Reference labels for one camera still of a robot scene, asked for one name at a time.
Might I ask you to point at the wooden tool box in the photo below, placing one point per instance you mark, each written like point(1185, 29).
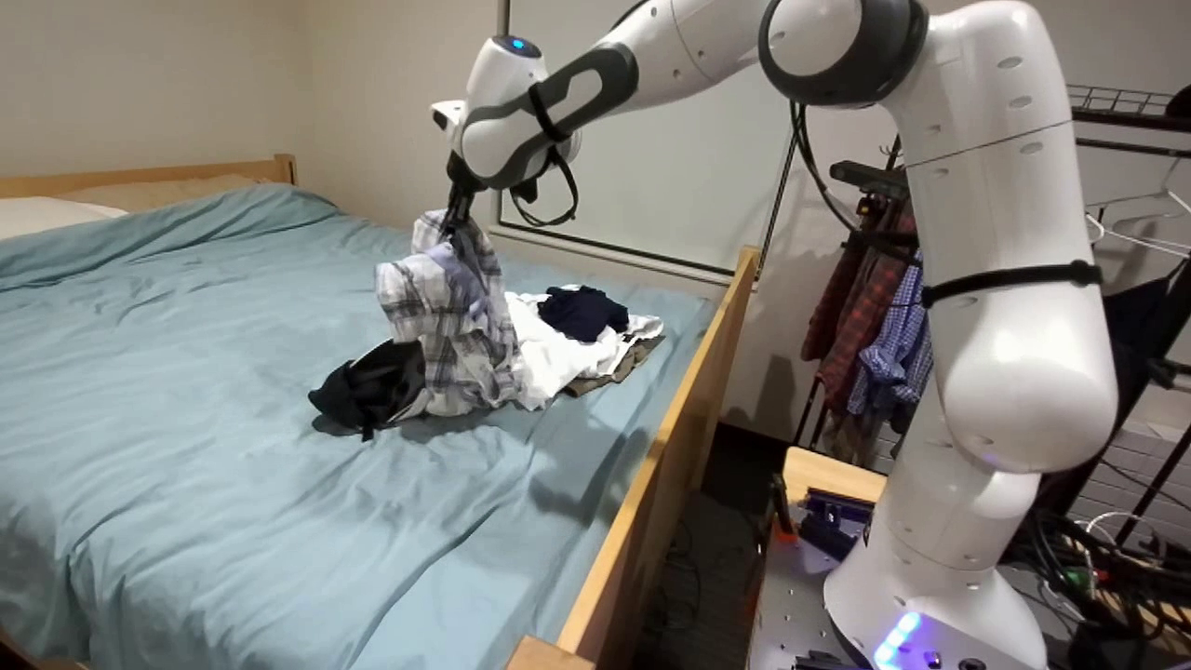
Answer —
point(832, 471)

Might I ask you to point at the checked plaid shirt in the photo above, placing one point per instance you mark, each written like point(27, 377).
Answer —
point(451, 320)

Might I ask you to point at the small black garment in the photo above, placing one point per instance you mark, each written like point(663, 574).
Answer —
point(365, 389)

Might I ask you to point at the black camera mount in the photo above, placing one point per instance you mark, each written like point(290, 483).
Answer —
point(870, 181)

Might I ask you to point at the wooden bed frame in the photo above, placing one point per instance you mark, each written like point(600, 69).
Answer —
point(673, 448)

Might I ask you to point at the khaki garment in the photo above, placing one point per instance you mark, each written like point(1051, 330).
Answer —
point(630, 358)

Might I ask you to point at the red plaid hanging garment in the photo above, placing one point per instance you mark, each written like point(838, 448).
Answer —
point(859, 309)

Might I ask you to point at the blue hanging garment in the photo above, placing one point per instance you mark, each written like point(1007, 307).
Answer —
point(899, 353)

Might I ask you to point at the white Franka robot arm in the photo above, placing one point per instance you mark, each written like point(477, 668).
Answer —
point(1007, 335)

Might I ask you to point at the white pillow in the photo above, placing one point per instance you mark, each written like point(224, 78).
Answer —
point(50, 217)

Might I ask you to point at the black clothes rack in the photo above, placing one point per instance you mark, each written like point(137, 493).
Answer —
point(1142, 309)

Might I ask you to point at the light blue bed blanket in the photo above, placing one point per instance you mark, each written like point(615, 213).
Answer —
point(199, 433)

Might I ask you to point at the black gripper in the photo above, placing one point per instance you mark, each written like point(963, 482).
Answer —
point(463, 187)

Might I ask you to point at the dark navy garment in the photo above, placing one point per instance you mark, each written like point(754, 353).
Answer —
point(582, 309)

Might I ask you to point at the white cloth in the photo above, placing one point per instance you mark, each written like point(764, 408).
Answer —
point(551, 364)

